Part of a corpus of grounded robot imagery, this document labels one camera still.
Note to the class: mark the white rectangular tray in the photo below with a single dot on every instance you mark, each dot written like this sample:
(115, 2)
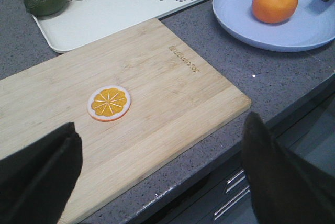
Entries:
(81, 22)

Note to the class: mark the orange slice piece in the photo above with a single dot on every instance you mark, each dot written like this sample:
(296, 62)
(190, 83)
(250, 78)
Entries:
(109, 103)

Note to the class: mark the light blue plate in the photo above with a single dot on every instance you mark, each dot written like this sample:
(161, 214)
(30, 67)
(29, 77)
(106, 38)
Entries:
(278, 25)

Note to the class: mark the orange mandarin fruit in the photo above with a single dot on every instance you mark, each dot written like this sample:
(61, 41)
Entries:
(273, 11)

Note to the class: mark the wooden cutting board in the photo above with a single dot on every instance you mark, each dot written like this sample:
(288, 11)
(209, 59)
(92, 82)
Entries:
(138, 99)

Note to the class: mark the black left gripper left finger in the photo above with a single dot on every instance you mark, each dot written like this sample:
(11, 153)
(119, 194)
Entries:
(37, 181)

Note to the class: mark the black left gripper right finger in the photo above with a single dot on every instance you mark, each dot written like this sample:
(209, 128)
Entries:
(284, 187)

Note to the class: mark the grey drawer with handles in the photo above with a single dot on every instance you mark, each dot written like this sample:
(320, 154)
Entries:
(226, 198)

